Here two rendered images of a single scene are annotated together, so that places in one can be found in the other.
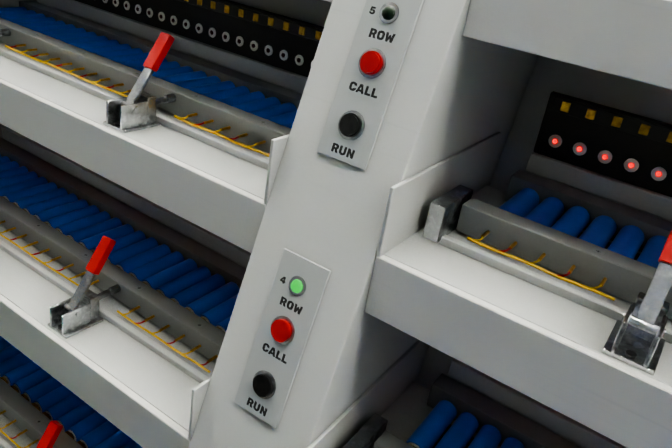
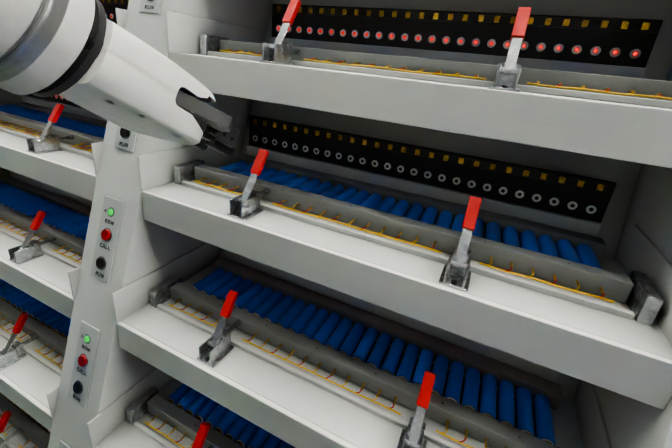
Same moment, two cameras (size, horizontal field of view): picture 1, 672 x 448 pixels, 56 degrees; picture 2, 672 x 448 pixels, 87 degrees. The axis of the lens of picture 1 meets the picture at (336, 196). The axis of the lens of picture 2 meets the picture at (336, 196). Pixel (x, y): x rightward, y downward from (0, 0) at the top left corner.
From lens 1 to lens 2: 0.43 m
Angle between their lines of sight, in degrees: 8
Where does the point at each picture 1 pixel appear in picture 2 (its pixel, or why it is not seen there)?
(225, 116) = (529, 260)
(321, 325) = not seen: outside the picture
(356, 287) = not seen: outside the picture
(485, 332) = not seen: outside the picture
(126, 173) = (474, 327)
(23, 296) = (348, 429)
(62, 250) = (352, 371)
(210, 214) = (595, 369)
